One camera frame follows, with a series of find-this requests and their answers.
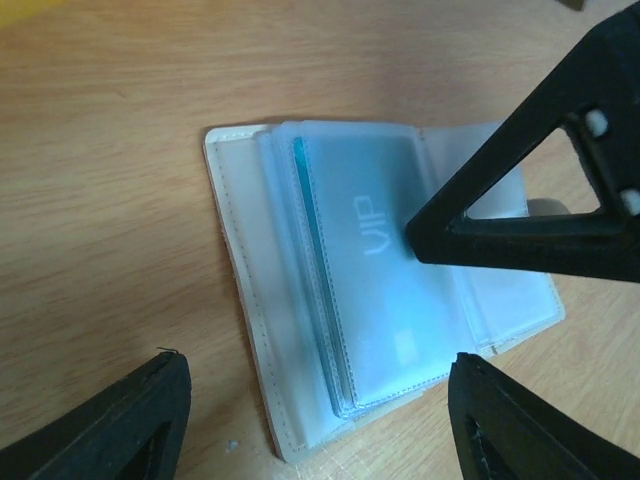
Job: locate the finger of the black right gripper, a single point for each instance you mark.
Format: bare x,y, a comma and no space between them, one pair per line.
481,217

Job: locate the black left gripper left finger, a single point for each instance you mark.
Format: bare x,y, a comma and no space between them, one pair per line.
133,429

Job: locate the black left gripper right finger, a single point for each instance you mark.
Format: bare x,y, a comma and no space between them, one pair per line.
502,430

